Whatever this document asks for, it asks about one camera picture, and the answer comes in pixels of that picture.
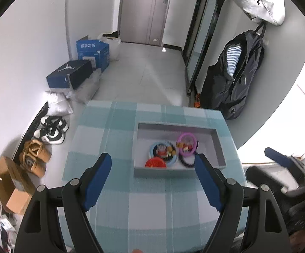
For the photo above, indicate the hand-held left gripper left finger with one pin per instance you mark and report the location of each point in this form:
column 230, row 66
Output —
column 99, row 179

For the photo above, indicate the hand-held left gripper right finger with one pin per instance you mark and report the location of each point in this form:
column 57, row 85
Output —
column 207, row 181

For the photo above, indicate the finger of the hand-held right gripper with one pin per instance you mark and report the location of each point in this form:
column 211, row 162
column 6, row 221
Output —
column 273, row 154
column 263, row 176

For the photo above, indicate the grey tray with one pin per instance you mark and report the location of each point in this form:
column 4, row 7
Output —
column 147, row 139

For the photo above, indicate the teal plaid tablecloth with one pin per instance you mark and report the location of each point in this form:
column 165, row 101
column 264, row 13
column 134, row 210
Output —
column 131, row 210

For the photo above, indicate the black and white sneaker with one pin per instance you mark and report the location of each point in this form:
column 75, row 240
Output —
column 52, row 138
column 53, row 122

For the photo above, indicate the tan shoe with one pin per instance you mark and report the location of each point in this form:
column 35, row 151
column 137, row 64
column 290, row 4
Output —
column 40, row 151
column 34, row 166

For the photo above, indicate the black backpack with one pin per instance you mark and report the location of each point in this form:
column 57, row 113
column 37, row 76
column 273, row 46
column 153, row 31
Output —
column 236, row 92

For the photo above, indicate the small orange toy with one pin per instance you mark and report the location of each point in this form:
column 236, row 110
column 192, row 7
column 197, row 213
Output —
column 197, row 101

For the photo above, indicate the white stuffed plastic bag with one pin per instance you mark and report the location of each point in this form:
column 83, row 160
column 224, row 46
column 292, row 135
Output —
column 59, row 105

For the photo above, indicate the brown cardboard box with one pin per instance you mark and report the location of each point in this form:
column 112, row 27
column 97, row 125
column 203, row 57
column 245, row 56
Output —
column 18, row 200

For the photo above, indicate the black shoe mat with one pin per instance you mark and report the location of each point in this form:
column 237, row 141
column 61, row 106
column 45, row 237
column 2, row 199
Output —
column 32, row 126

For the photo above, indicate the clear plastic package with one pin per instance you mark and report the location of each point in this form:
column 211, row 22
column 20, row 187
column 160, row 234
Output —
column 88, row 91

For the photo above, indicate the dark blue shoe box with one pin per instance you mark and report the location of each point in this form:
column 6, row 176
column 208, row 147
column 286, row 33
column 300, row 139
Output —
column 81, row 75

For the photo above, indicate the blue cardboard box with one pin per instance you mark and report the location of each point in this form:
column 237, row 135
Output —
column 99, row 55

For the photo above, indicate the black framed mirror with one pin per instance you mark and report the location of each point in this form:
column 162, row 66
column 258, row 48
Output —
column 202, row 44

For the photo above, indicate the white hanging bag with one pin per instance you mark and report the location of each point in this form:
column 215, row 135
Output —
column 263, row 2

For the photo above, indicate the grey door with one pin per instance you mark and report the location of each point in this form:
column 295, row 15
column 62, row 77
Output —
column 139, row 10

